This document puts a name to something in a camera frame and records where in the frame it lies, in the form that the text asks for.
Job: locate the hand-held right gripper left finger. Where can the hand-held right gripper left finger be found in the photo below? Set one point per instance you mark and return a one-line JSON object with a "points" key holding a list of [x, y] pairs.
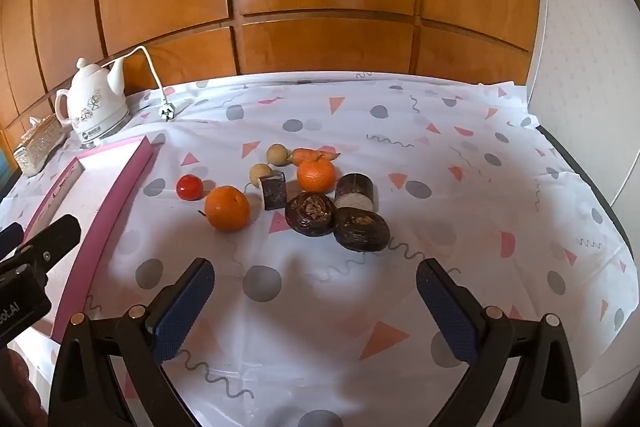
{"points": [[182, 307]]}

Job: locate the dark round eggplant piece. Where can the dark round eggplant piece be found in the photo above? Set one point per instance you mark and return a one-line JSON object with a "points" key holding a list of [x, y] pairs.
{"points": [[361, 230]]}

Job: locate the small orange tangerine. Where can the small orange tangerine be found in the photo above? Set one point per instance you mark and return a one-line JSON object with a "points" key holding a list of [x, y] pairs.
{"points": [[316, 175]]}

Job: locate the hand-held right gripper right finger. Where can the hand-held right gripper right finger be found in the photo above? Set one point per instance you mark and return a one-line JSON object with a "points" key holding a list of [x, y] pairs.
{"points": [[447, 312]]}

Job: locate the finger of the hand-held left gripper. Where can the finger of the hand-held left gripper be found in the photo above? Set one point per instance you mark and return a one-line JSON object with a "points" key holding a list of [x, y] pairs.
{"points": [[9, 237], [52, 237]]}

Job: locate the printed white tablecloth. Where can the printed white tablecloth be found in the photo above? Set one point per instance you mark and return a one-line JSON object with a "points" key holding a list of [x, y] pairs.
{"points": [[325, 307]]}

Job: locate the large orange with stem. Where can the large orange with stem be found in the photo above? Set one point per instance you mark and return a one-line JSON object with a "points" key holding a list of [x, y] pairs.
{"points": [[227, 208]]}

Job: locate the pink tray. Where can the pink tray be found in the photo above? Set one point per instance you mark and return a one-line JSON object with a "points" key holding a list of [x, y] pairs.
{"points": [[125, 187]]}

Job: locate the red tomato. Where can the red tomato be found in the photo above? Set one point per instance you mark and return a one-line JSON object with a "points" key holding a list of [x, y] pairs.
{"points": [[189, 187]]}

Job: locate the round dark water chestnut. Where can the round dark water chestnut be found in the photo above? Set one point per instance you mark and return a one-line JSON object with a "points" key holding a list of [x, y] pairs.
{"points": [[310, 213]]}

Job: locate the kettle base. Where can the kettle base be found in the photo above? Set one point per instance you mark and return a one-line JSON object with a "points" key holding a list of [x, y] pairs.
{"points": [[107, 132]]}

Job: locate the small dark sugarcane block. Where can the small dark sugarcane block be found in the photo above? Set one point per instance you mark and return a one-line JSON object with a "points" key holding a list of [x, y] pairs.
{"points": [[273, 192]]}

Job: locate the orange carrot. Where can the orange carrot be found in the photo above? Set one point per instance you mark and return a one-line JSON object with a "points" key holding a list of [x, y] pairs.
{"points": [[312, 153]]}

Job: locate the white ceramic electric kettle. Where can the white ceramic electric kettle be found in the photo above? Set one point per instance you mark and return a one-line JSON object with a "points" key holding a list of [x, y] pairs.
{"points": [[92, 99]]}

